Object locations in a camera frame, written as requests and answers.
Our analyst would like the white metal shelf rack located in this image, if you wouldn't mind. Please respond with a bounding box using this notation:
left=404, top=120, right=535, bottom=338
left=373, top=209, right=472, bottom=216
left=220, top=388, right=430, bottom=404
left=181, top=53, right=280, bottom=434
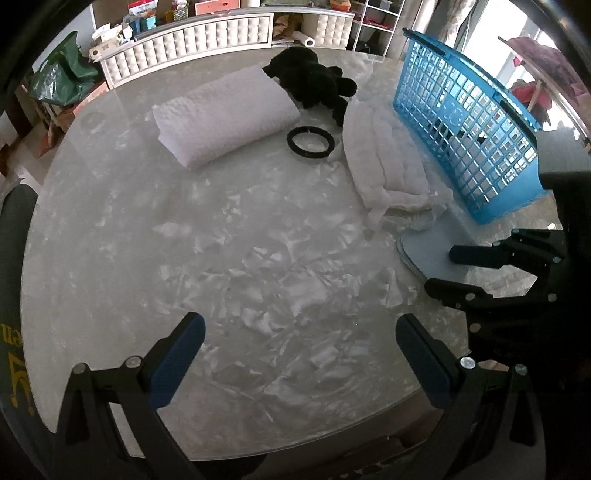
left=346, top=0, right=409, bottom=58

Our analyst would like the green plastic bag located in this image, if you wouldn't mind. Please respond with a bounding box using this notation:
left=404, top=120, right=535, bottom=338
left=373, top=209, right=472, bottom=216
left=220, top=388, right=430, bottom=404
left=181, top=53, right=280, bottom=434
left=28, top=31, right=100, bottom=109

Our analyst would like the brown paper bag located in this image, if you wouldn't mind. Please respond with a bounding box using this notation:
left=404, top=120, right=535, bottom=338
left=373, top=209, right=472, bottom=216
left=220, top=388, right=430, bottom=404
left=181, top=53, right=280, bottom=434
left=272, top=14, right=301, bottom=40

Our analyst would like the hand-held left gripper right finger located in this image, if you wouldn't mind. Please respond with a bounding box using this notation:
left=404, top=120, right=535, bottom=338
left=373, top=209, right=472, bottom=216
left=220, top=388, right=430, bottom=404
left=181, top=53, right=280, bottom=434
left=396, top=314, right=550, bottom=480

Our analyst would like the patterned curtain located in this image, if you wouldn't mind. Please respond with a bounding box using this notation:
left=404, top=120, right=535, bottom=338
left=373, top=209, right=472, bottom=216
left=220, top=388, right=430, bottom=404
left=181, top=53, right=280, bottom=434
left=436, top=0, right=476, bottom=42

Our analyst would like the red printed cardboard box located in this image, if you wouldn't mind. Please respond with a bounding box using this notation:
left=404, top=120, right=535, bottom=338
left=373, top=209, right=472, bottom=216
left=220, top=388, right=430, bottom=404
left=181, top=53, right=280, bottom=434
left=65, top=80, right=110, bottom=121

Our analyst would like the clothes drying rack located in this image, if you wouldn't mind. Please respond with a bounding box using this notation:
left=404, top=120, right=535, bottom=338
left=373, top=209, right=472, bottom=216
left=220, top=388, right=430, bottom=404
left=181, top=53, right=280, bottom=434
left=499, top=34, right=591, bottom=139

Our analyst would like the white quilted cloth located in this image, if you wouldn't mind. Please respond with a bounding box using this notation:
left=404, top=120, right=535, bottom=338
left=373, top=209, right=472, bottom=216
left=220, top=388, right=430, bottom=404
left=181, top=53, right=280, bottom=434
left=342, top=99, right=455, bottom=232

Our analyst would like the blue plastic lattice basket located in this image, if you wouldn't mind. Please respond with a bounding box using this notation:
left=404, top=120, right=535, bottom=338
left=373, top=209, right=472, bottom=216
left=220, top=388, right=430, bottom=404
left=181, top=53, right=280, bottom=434
left=392, top=28, right=555, bottom=225

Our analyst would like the white tissue box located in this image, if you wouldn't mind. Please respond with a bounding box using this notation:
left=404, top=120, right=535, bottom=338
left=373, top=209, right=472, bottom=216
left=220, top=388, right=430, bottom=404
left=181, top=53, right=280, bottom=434
left=89, top=41, right=118, bottom=62

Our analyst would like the grey oval board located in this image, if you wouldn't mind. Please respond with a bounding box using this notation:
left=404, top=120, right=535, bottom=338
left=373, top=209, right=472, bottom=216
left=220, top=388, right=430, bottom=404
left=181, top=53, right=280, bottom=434
left=396, top=219, right=561, bottom=298

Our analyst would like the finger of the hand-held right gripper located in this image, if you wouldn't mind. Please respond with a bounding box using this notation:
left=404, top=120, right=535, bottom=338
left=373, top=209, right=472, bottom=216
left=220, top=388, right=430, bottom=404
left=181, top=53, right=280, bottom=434
left=424, top=272, right=563, bottom=320
left=450, top=228, right=564, bottom=273

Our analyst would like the white towel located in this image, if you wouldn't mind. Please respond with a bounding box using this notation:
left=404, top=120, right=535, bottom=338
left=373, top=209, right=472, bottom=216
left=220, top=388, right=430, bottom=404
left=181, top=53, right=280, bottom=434
left=152, top=66, right=302, bottom=169

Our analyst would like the black ring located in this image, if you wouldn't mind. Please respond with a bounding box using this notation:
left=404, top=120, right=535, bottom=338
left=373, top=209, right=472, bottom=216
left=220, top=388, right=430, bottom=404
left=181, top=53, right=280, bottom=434
left=286, top=126, right=334, bottom=160

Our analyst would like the white tufted cabinet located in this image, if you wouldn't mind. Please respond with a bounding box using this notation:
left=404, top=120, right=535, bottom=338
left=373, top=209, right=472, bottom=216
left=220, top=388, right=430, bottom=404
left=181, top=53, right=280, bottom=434
left=99, top=9, right=356, bottom=90

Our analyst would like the dark chair with yellow print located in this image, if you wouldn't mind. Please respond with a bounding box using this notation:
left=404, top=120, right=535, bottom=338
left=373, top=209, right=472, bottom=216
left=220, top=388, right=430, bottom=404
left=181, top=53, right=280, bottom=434
left=0, top=185, right=58, bottom=480

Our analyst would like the black plush toy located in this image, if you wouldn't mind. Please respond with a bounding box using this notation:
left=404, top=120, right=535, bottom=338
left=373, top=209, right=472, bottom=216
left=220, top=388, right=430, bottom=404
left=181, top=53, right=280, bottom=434
left=262, top=46, right=358, bottom=127

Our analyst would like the red and white packet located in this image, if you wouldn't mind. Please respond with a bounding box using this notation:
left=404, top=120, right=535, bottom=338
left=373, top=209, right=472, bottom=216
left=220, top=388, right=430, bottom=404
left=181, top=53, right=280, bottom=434
left=127, top=0, right=158, bottom=21

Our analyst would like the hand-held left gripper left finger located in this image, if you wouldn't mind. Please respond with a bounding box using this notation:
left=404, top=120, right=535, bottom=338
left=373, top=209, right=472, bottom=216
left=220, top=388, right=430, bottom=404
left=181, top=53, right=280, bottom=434
left=53, top=312, right=207, bottom=480

